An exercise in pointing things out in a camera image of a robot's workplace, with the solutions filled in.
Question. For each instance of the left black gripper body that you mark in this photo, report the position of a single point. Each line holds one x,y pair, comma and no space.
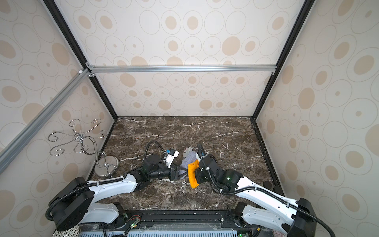
164,172

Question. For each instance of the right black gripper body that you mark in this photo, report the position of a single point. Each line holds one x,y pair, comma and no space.
201,171

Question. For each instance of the orange microfiber cloth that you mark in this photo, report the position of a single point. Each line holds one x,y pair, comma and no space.
191,174

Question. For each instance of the lavender fabric eyeglass case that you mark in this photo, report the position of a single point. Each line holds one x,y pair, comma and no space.
188,158

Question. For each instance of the newspaper print eyeglass case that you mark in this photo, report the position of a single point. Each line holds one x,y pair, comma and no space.
187,151

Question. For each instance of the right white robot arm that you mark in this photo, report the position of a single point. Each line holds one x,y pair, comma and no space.
294,218

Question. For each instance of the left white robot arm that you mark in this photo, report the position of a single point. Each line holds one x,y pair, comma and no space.
79,201

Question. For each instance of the round patterned disc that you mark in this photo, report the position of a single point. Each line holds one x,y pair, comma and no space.
73,232

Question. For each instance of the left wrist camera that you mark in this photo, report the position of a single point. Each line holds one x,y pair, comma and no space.
169,157

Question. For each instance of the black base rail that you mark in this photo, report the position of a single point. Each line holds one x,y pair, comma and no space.
188,223

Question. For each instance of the chrome wire cup stand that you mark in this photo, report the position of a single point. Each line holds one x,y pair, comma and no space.
85,143

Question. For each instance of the silver horizontal frame bar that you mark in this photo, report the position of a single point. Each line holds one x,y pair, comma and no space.
182,69

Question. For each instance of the silver diagonal frame bar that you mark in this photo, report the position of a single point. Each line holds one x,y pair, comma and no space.
12,150

